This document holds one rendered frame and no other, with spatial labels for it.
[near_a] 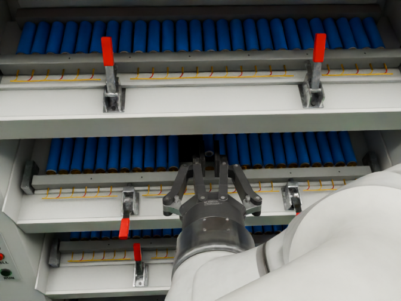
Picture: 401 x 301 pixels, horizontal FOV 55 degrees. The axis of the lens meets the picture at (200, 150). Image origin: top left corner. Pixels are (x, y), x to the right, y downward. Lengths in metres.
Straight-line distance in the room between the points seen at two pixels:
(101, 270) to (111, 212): 0.19
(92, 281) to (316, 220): 0.60
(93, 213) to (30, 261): 0.16
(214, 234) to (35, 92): 0.32
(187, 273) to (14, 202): 0.38
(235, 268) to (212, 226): 0.10
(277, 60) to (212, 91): 0.10
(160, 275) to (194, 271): 0.43
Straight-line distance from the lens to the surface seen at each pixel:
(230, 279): 0.31
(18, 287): 0.81
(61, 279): 0.82
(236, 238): 0.39
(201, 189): 0.50
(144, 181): 0.63
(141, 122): 0.52
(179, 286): 0.35
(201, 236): 0.39
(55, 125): 0.55
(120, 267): 0.79
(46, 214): 0.67
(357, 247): 0.17
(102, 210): 0.65
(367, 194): 0.25
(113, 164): 0.66
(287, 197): 0.63
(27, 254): 0.73
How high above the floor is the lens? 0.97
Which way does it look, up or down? 36 degrees down
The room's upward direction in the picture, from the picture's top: straight up
